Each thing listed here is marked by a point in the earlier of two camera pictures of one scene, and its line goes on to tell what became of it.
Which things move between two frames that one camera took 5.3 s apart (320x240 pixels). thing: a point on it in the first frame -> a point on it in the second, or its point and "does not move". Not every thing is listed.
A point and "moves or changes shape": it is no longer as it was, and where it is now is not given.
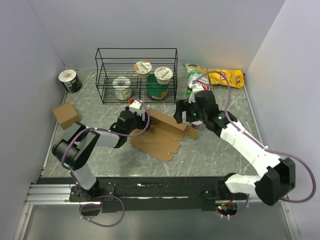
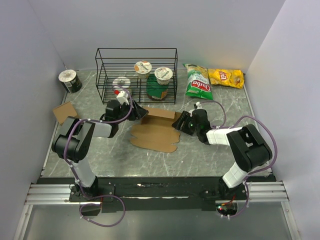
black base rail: x=165 y=194 does not move
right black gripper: x=182 y=105 -> x=185 y=116
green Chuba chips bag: x=197 y=79 does not move
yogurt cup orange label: x=143 y=68 does not move
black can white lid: x=70 y=80 does not move
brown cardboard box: x=163 y=137 moves or changes shape
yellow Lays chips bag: x=235 y=77 does not move
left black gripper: x=143 y=124 -> x=138 y=112
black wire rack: x=149 y=75 does not move
